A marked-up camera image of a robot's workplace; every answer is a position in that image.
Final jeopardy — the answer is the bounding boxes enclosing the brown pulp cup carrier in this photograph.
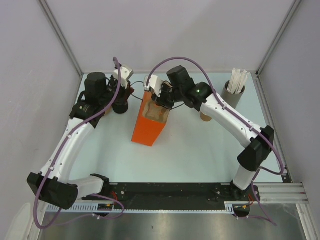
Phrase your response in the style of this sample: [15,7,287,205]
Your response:
[142,100,170,123]
[103,108,112,116]

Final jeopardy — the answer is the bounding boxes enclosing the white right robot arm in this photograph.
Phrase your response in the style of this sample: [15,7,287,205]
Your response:
[146,65,275,201]

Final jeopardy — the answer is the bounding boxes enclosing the orange paper bag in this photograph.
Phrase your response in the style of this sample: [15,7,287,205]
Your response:
[131,92,167,147]

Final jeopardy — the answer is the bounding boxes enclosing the stacked brown paper cups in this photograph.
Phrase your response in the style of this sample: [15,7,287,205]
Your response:
[200,112,212,122]

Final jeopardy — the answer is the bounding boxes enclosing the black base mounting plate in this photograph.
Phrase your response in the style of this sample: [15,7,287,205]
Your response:
[99,182,259,207]

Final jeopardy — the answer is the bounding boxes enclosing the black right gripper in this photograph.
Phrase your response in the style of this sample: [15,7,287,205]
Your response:
[151,82,184,110]

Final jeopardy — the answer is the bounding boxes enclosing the white slotted cable duct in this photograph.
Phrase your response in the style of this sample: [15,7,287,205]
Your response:
[61,201,234,215]

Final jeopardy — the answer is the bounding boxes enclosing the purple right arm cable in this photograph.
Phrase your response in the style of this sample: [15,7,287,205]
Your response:
[147,56,286,227]

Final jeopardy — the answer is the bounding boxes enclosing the grey straw holder tube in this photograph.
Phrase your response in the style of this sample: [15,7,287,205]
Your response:
[221,81,246,109]

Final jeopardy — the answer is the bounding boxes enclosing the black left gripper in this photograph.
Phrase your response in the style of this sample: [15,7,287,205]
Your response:
[99,74,134,107]

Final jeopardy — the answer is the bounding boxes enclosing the aluminium frame rail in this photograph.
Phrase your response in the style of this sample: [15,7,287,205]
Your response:
[256,183,309,204]

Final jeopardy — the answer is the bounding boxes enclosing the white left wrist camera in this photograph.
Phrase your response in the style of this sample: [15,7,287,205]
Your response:
[112,65,134,89]

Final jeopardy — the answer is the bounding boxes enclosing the black lid stack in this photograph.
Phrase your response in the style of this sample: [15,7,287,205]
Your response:
[112,101,129,114]

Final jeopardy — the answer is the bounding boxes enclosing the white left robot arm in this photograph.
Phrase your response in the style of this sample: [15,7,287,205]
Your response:
[27,67,134,210]

